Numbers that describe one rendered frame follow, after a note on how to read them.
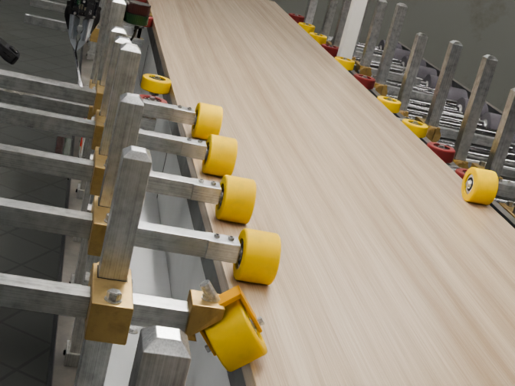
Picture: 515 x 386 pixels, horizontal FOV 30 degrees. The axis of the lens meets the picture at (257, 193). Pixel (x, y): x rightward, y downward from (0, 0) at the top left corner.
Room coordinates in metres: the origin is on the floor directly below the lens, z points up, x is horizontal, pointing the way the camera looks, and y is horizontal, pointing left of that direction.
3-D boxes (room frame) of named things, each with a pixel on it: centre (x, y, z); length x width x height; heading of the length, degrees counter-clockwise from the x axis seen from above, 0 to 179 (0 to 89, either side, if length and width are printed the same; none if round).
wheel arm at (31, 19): (3.49, 0.76, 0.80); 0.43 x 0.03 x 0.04; 103
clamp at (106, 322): (1.09, 0.15, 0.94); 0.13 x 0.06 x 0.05; 13
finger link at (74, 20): (2.44, 0.56, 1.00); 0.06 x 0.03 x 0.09; 13
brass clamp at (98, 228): (1.33, 0.20, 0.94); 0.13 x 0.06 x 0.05; 13
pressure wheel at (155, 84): (2.56, 0.34, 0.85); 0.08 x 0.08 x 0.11
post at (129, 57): (1.59, 0.27, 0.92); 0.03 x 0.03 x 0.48; 13
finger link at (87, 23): (2.44, 0.53, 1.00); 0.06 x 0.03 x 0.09; 13
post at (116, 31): (2.08, 0.38, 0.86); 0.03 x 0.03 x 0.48; 13
